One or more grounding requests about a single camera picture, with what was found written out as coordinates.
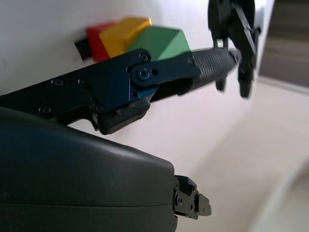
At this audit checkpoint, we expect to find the red wooden block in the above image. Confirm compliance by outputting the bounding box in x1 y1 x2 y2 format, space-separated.
86 22 116 63

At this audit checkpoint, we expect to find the yellow wooden block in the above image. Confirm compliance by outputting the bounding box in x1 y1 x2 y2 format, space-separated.
99 16 152 58

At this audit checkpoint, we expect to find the black tape strip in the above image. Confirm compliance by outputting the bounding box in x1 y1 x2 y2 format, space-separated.
74 38 94 61

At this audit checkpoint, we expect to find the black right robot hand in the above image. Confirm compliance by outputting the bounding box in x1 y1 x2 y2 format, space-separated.
0 47 242 232

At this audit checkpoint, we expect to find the green wooden block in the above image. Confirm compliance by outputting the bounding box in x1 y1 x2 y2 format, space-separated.
127 25 191 61

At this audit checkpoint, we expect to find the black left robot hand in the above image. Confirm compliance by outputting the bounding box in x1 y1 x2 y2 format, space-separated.
207 0 263 99

